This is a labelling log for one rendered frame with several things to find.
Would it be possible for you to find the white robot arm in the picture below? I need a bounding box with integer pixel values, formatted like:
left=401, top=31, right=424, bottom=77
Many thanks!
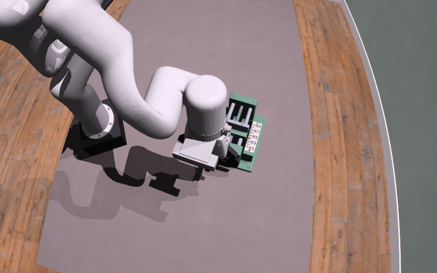
left=0, top=0, right=232, bottom=172

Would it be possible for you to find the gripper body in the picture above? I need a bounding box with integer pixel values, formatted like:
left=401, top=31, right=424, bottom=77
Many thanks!
left=184, top=121, right=231, bottom=159

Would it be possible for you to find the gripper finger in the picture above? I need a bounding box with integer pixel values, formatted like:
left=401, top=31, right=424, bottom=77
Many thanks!
left=216, top=145, right=238, bottom=168
left=178, top=134, right=184, bottom=144

